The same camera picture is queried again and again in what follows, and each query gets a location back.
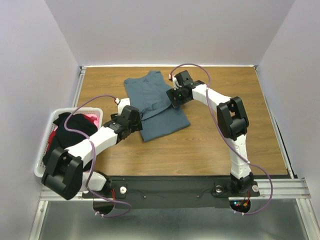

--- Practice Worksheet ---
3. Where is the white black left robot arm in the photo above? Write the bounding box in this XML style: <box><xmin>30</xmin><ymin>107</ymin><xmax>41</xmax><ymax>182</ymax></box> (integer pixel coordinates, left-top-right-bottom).
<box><xmin>41</xmin><ymin>110</ymin><xmax>142</xmax><ymax>200</ymax></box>

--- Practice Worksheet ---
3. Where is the red t-shirt in basket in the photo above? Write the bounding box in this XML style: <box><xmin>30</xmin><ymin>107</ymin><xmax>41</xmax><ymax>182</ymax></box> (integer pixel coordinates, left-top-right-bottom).
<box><xmin>47</xmin><ymin>113</ymin><xmax>97</xmax><ymax>156</ymax></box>

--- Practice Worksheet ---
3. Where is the aluminium left side rail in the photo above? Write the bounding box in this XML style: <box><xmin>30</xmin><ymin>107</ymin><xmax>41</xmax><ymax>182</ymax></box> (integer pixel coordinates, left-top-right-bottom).
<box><xmin>71</xmin><ymin>66</ymin><xmax>87</xmax><ymax>108</ymax></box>

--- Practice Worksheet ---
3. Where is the aluminium front frame rail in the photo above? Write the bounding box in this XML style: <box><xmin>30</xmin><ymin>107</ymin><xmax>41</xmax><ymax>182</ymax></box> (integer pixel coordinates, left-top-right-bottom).
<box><xmin>38</xmin><ymin>177</ymin><xmax>312</xmax><ymax>201</ymax></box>

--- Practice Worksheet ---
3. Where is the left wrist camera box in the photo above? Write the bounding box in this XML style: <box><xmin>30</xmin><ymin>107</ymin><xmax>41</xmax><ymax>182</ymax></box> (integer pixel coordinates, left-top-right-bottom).
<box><xmin>117</xmin><ymin>98</ymin><xmax>141</xmax><ymax>125</ymax></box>

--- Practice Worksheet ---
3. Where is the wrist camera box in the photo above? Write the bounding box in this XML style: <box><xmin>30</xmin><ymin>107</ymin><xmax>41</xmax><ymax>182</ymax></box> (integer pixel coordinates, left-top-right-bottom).
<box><xmin>172</xmin><ymin>70</ymin><xmax>194</xmax><ymax>88</ymax></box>
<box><xmin>117</xmin><ymin>98</ymin><xmax>141</xmax><ymax>125</ymax></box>

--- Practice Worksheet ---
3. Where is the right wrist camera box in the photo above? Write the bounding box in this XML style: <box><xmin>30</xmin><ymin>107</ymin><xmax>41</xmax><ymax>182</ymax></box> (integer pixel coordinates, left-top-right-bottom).
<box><xmin>172</xmin><ymin>70</ymin><xmax>194</xmax><ymax>88</ymax></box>

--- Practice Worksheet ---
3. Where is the white plastic laundry basket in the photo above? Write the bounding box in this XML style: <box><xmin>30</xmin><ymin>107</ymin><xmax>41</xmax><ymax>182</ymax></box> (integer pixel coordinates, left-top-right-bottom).
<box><xmin>34</xmin><ymin>107</ymin><xmax>103</xmax><ymax>178</ymax></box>

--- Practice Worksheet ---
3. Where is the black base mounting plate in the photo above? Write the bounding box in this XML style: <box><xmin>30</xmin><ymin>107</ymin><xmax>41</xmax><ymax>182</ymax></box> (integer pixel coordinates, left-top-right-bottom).
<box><xmin>81</xmin><ymin>176</ymin><xmax>261</xmax><ymax>215</ymax></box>

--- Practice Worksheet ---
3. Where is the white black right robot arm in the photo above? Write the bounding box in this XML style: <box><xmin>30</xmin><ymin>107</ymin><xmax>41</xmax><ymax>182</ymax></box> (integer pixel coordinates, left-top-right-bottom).
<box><xmin>166</xmin><ymin>81</ymin><xmax>254</xmax><ymax>195</ymax></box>

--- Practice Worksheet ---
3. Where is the blue-grey t-shirt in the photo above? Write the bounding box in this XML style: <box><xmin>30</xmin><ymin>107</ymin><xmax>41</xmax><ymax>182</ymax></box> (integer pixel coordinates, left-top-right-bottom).
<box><xmin>124</xmin><ymin>70</ymin><xmax>191</xmax><ymax>142</ymax></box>

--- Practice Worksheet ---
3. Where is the black t-shirt in basket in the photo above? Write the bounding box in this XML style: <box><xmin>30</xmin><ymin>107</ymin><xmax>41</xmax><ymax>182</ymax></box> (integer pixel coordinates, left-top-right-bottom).
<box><xmin>42</xmin><ymin>112</ymin><xmax>98</xmax><ymax>173</ymax></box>

